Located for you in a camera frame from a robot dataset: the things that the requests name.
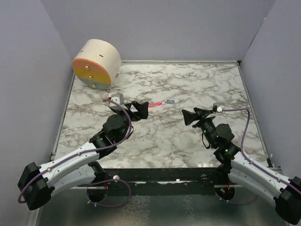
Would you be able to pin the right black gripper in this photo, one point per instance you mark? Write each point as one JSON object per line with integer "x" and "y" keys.
{"x": 190, "y": 117}

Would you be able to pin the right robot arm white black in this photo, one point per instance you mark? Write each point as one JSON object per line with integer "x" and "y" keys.
{"x": 282, "y": 192}

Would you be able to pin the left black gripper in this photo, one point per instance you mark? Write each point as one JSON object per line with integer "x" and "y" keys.
{"x": 142, "y": 109}

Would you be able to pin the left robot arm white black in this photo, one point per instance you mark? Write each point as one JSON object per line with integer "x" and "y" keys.
{"x": 38, "y": 184}

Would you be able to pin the pink strap keyring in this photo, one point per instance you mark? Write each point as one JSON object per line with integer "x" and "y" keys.
{"x": 161, "y": 103}

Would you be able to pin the cream cylinder tricolour face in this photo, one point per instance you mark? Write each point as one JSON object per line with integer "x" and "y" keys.
{"x": 97, "y": 64}

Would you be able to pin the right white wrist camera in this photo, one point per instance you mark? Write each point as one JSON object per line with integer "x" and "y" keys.
{"x": 218, "y": 107}

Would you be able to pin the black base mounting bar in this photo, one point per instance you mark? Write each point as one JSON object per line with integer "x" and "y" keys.
{"x": 161, "y": 181}

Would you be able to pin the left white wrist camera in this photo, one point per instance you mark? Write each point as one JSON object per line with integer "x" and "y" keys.
{"x": 116, "y": 98}

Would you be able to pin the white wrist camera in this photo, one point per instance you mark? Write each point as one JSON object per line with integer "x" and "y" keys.
{"x": 218, "y": 107}
{"x": 116, "y": 98}

